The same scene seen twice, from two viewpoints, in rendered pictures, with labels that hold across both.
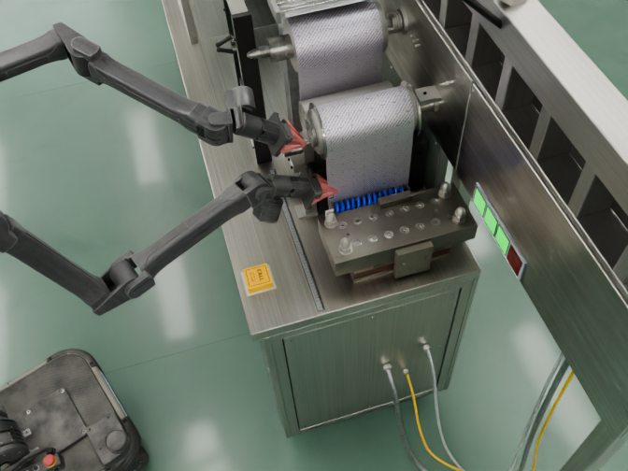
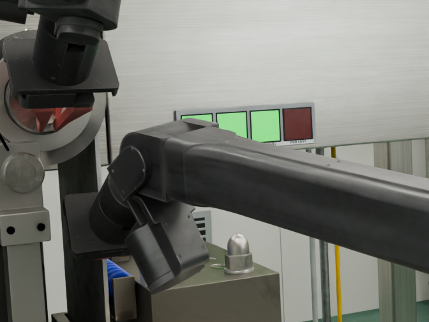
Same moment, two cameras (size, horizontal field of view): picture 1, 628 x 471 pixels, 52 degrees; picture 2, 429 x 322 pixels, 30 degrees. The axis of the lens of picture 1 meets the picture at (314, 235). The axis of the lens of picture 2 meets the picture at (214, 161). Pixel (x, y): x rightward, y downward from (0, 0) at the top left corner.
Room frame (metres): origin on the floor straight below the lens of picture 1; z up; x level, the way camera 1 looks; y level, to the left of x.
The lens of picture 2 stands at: (1.16, 0.86, 1.25)
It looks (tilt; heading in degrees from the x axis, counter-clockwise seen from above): 5 degrees down; 261
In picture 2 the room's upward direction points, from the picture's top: 3 degrees counter-clockwise
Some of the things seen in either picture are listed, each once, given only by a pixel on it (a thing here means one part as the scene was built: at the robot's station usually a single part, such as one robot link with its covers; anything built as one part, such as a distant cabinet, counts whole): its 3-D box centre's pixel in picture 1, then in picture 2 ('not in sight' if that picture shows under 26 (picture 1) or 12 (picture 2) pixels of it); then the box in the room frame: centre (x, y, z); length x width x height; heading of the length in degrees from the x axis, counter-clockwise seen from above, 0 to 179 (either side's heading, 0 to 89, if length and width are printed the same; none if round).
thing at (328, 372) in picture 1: (275, 122); not in sight; (2.13, 0.13, 0.43); 2.52 x 0.64 x 0.86; 13
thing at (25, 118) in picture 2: (313, 132); (41, 98); (1.20, -0.02, 1.25); 0.07 x 0.02 x 0.07; 13
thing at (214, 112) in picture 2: (497, 230); (248, 127); (0.90, -0.43, 1.18); 0.25 x 0.01 x 0.07; 13
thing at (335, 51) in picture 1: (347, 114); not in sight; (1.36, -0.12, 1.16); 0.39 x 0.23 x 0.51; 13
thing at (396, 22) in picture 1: (391, 22); not in sight; (1.51, -0.26, 1.33); 0.07 x 0.07 x 0.07; 13
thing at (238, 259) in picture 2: (345, 244); (238, 252); (0.99, -0.08, 1.05); 0.04 x 0.04 x 0.04
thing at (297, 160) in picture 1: (302, 178); (26, 289); (1.23, 0.02, 1.05); 0.06 x 0.05 x 0.31; 103
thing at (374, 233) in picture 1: (396, 228); (164, 273); (1.07, -0.23, 1.00); 0.40 x 0.16 x 0.06; 103
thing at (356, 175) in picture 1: (368, 173); (79, 206); (1.17, -0.16, 1.11); 0.23 x 0.01 x 0.18; 103
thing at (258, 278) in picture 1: (258, 278); not in sight; (1.00, 0.16, 0.91); 0.07 x 0.07 x 0.02; 13
